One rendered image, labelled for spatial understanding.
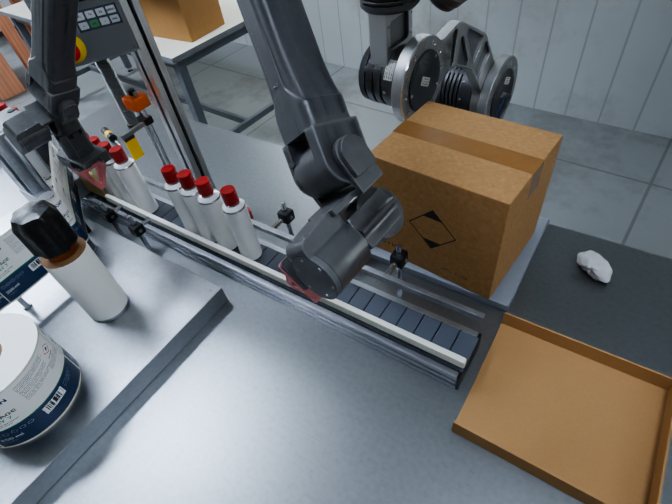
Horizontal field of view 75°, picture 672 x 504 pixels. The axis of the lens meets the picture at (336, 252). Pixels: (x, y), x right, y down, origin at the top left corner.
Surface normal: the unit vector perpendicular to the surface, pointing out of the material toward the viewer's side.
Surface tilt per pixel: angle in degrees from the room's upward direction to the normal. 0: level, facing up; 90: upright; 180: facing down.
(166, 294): 0
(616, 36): 90
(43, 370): 90
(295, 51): 50
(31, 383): 90
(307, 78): 41
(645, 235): 0
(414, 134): 0
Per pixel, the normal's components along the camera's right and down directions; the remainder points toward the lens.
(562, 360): -0.12, -0.68
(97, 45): 0.37, 0.65
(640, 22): -0.61, 0.63
